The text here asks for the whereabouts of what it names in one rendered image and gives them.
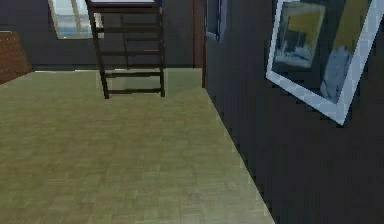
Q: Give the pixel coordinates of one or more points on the dark red room door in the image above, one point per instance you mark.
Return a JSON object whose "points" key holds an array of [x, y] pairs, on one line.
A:
{"points": [[199, 36]]}

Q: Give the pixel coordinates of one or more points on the dark wooden slatted table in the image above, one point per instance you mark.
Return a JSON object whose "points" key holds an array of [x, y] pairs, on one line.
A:
{"points": [[130, 52]]}

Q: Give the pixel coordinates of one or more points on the large white framed picture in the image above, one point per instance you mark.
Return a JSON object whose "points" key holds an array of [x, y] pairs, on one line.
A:
{"points": [[320, 50]]}

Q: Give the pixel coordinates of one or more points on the white framed window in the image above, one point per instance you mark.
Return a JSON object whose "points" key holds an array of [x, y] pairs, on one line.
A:
{"points": [[68, 20]]}

